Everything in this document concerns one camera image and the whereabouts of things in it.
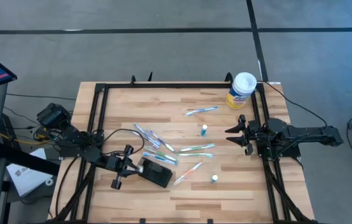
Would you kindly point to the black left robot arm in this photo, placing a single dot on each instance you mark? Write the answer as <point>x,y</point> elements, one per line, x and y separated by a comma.
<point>79,140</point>

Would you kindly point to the orange white toothbrush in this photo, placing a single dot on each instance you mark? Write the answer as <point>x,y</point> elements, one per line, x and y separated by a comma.
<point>139,169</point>
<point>187,173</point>

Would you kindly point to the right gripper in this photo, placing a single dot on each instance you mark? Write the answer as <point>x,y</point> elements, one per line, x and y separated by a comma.
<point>256,137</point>

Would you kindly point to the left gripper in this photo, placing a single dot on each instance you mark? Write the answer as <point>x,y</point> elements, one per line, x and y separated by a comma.
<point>115,163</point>

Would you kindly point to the white printed booklet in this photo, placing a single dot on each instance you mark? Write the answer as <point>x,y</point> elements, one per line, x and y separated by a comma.
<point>26,179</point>

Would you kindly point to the black metal beam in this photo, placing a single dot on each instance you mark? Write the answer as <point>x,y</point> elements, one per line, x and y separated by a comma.
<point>23,158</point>

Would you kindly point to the black aluminium table frame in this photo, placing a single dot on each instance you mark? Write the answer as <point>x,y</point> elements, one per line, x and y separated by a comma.
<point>178,85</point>

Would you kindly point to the white tape roll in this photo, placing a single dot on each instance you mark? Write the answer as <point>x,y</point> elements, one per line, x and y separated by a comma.
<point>46,181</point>

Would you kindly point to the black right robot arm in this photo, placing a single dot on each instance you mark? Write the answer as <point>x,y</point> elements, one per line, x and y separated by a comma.
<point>306,132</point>

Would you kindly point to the blue white toothbrush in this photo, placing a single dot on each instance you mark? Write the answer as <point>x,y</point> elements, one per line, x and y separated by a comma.
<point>148,134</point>
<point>160,158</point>
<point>202,110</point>

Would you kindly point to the yellow Lysol wipes canister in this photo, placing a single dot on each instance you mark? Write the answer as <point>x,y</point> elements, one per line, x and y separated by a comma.
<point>241,90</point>

